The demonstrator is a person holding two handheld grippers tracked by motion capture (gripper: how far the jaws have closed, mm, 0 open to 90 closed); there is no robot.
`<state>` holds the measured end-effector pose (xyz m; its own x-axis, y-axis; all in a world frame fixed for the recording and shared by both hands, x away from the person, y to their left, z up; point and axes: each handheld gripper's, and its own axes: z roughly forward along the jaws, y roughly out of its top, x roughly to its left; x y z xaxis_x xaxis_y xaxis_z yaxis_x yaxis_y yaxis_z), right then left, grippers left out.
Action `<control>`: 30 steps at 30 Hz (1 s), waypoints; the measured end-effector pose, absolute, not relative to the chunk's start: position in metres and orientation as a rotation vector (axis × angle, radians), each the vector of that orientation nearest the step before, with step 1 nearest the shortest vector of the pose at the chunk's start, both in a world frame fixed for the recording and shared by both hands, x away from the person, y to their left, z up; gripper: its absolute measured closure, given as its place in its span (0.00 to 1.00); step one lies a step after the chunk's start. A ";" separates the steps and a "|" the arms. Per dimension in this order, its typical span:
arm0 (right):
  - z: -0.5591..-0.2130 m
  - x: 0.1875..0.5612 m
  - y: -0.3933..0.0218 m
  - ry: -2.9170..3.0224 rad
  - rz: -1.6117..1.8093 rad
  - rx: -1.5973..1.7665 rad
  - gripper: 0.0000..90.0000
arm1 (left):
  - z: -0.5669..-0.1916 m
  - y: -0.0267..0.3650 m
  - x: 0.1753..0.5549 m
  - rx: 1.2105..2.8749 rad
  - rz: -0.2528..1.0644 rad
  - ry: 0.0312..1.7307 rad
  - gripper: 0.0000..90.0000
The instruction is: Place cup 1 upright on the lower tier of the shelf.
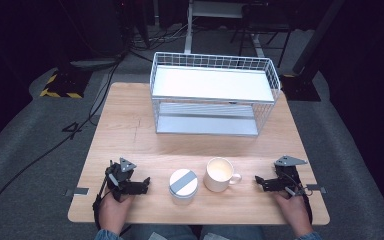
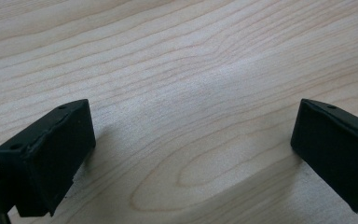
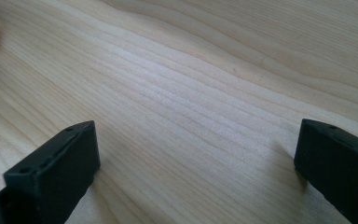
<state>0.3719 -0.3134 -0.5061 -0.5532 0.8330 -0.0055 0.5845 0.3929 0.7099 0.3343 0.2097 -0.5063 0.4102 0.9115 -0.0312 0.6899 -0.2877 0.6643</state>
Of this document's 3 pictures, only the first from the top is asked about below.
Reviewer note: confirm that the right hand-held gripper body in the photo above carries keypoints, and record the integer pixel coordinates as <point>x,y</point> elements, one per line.
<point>288,176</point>

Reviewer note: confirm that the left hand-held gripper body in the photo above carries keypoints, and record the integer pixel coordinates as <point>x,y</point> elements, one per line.
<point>118,176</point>

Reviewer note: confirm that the white canister with grey-striped lid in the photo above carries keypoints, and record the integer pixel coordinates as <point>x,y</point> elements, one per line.
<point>183,182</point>

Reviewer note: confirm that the white cup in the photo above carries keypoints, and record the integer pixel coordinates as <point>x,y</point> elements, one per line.
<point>217,182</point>

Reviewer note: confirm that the person's right hand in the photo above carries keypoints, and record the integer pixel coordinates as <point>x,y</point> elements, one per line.
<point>296,213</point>

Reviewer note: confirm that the person's left hand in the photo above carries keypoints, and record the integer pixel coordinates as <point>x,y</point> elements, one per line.
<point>111,213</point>

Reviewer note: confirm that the grey tape strip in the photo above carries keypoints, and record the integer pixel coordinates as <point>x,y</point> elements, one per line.
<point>315,188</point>
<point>80,191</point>

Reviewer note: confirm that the black stand with base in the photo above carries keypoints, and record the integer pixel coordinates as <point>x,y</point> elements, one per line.
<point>301,86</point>

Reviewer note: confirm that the yellow-black striped stand base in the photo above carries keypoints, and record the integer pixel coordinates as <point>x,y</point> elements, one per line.
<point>65,85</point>

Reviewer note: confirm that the black chair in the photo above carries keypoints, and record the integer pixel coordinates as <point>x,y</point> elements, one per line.
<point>266,23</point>

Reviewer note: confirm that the white desk frame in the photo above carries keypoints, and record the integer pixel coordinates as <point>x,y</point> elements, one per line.
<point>188,36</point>

